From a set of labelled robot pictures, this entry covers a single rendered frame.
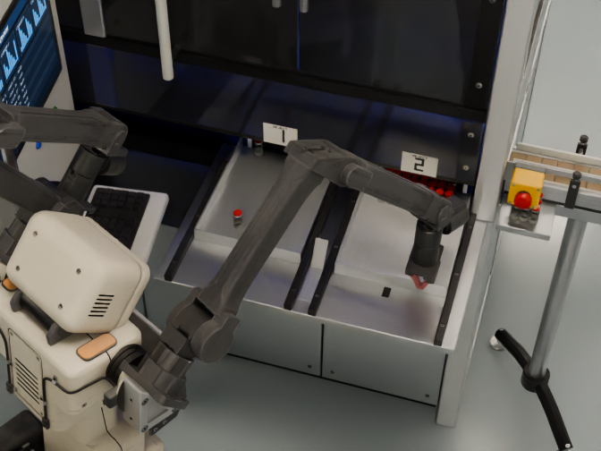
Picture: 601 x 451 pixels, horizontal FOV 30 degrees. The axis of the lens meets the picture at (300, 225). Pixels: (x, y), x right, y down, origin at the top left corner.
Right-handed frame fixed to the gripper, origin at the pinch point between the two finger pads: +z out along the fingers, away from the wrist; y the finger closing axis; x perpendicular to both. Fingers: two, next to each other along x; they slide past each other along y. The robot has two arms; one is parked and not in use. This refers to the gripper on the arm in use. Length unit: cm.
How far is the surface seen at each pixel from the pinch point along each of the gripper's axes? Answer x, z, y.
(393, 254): 8.6, 2.5, 9.7
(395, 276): 5.9, -0.6, 0.6
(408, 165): 10.3, -11.0, 26.2
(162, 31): 67, -41, 17
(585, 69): -27, 84, 212
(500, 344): -20, 87, 64
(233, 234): 45.9, 3.1, 4.2
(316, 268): 24.3, 3.0, 0.0
